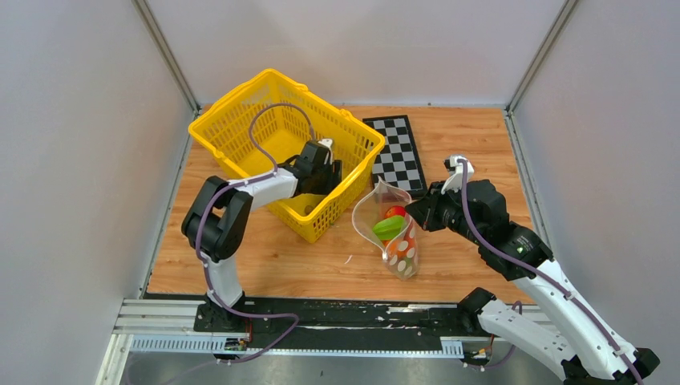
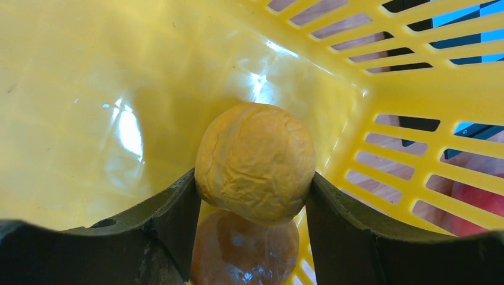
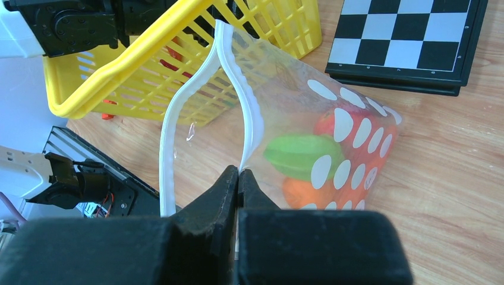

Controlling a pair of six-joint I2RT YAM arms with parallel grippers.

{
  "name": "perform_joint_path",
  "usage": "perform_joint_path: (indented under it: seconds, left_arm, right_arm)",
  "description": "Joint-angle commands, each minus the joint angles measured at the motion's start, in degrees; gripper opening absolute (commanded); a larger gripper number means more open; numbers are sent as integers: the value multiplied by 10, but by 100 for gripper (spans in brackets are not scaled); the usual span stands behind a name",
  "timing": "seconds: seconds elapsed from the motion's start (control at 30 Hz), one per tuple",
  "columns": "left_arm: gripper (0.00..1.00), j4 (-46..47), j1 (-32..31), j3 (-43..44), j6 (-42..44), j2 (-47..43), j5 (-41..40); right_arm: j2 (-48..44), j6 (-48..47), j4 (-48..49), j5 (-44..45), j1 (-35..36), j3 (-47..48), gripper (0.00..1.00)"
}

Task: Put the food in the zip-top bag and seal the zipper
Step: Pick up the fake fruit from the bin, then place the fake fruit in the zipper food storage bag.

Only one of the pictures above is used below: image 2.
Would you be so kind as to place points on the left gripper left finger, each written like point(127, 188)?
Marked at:
point(149, 243)

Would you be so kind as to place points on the red apple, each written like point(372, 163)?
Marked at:
point(479, 198)

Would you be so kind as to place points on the yellow lemon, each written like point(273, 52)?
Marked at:
point(258, 161)

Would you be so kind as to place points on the yellow plastic basket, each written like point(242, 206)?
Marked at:
point(104, 103)

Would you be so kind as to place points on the brown kiwi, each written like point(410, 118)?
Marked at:
point(229, 249)

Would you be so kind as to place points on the black white checkerboard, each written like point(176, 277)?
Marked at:
point(466, 129)

